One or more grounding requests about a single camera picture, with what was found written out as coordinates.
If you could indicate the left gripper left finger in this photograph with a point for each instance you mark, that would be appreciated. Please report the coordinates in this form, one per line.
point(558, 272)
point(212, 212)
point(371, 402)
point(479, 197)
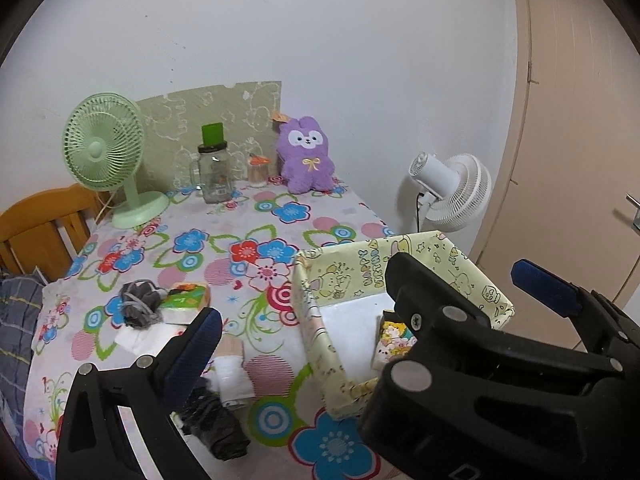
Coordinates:
point(93, 442)

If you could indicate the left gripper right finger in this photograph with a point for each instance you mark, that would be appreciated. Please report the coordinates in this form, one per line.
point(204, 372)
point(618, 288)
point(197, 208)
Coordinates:
point(471, 402)

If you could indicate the white cloth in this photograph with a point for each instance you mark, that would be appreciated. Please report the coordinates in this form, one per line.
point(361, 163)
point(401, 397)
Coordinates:
point(149, 341)

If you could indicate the green tissue pack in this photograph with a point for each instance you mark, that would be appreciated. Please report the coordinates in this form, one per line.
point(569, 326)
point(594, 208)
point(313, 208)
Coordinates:
point(184, 302)

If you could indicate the cartoon tissue pack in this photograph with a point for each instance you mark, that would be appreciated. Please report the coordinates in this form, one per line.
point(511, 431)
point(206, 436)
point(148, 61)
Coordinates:
point(394, 340)

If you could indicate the grey plaid pillow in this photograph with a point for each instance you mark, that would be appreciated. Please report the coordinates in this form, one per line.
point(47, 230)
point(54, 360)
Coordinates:
point(21, 301)

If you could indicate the yellow patterned storage box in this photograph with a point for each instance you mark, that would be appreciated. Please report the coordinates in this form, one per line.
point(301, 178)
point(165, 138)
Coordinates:
point(339, 294)

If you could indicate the floral tablecloth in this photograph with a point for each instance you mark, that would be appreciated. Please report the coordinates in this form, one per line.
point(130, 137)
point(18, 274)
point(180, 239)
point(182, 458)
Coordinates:
point(244, 252)

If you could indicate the white standing fan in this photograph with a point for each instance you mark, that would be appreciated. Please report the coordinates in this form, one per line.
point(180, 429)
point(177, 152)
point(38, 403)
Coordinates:
point(454, 192)

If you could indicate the wooden chair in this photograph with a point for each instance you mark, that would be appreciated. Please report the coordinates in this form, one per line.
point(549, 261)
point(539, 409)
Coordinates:
point(46, 230)

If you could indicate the beige door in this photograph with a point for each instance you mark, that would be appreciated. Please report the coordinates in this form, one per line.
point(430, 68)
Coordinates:
point(570, 173)

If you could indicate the purple bunny plush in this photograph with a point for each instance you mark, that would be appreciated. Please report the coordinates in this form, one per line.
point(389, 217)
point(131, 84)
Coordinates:
point(303, 150)

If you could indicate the glass jar green lid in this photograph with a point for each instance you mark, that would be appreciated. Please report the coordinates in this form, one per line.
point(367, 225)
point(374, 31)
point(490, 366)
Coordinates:
point(211, 171)

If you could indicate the green desk fan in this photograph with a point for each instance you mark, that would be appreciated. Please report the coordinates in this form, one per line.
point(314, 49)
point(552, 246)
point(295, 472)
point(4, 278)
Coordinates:
point(102, 144)

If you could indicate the small toothpick jar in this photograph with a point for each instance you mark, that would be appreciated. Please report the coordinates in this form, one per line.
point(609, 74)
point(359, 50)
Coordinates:
point(257, 170)

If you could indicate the green patterned board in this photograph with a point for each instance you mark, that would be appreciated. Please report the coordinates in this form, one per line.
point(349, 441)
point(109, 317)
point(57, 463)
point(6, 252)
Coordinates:
point(173, 125)

